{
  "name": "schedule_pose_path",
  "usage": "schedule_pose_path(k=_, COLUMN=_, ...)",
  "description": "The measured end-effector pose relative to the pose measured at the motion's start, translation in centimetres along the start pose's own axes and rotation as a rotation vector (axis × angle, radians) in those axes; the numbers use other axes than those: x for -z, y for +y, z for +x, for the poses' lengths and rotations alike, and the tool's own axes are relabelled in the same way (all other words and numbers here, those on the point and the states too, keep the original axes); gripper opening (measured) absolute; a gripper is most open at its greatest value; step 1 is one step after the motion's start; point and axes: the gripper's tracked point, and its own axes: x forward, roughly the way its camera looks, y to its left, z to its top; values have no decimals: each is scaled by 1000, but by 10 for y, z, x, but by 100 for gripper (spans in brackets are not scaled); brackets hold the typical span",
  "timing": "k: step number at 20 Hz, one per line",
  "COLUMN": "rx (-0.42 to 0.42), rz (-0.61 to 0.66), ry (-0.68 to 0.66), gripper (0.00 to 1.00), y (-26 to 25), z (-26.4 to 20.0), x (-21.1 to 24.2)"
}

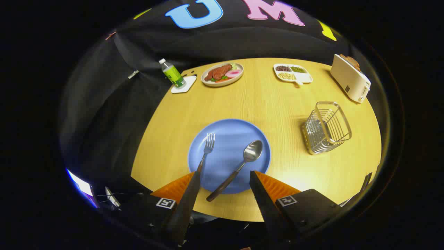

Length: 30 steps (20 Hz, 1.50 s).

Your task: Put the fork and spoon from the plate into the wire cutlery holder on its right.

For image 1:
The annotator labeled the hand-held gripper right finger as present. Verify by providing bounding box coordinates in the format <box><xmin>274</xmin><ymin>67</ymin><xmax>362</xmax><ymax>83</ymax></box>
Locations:
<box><xmin>249</xmin><ymin>170</ymin><xmax>344</xmax><ymax>244</ymax></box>

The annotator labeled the lit computer monitor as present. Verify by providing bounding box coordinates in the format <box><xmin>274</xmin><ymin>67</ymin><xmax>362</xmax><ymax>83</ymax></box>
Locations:
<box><xmin>66</xmin><ymin>168</ymin><xmax>99</xmax><ymax>209</ymax></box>

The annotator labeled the white toaster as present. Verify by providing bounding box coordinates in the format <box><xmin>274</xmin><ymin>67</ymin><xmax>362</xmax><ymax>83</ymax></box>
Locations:
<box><xmin>330</xmin><ymin>53</ymin><xmax>372</xmax><ymax>103</ymax></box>

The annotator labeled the white metal stand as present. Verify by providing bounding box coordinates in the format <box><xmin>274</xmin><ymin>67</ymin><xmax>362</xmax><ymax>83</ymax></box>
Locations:
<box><xmin>104</xmin><ymin>186</ymin><xmax>122</xmax><ymax>209</ymax></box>

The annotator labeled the brown bread slice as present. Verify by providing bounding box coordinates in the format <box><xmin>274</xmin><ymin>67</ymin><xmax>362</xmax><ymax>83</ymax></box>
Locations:
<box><xmin>339</xmin><ymin>54</ymin><xmax>361</xmax><ymax>72</ymax></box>

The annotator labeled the blue round plate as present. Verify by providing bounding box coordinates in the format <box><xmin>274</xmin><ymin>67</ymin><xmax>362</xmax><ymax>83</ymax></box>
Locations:
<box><xmin>188</xmin><ymin>118</ymin><xmax>271</xmax><ymax>194</ymax></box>

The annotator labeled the white square coaster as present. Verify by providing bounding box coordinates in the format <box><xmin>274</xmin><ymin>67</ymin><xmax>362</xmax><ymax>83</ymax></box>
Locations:
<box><xmin>171</xmin><ymin>75</ymin><xmax>197</xmax><ymax>94</ymax></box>

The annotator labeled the brown grilled meat piece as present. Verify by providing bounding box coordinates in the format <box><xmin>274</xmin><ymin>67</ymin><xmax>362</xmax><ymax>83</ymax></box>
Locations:
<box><xmin>204</xmin><ymin>64</ymin><xmax>232</xmax><ymax>82</ymax></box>

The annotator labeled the green label plastic bottle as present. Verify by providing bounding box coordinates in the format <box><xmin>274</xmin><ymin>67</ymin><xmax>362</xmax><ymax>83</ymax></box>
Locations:
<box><xmin>159</xmin><ymin>58</ymin><xmax>186</xmax><ymax>89</ymax></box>

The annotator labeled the oval plate with food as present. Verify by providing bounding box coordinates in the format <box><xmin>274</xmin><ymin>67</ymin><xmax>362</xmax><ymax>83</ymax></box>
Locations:
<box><xmin>201</xmin><ymin>62</ymin><xmax>244</xmax><ymax>87</ymax></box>

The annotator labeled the fork with wooden handle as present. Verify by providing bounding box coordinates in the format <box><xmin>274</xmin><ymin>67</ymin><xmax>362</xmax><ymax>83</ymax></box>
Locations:
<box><xmin>196</xmin><ymin>133</ymin><xmax>216</xmax><ymax>174</ymax></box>

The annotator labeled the metal wire basket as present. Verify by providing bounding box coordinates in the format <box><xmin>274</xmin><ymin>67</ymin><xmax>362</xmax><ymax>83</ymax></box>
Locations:
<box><xmin>301</xmin><ymin>101</ymin><xmax>352</xmax><ymax>155</ymax></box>

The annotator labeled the white divided tray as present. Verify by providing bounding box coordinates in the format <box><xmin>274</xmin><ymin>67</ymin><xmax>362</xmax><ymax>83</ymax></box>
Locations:
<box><xmin>273</xmin><ymin>63</ymin><xmax>313</xmax><ymax>86</ymax></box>

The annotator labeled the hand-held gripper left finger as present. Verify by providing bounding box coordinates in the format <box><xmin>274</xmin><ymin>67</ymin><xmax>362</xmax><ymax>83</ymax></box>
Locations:
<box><xmin>104</xmin><ymin>171</ymin><xmax>202</xmax><ymax>248</ymax></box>

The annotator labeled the spoon with wooden handle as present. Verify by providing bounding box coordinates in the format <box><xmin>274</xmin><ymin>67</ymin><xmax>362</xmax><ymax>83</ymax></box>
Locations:
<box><xmin>206</xmin><ymin>140</ymin><xmax>263</xmax><ymax>202</ymax></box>

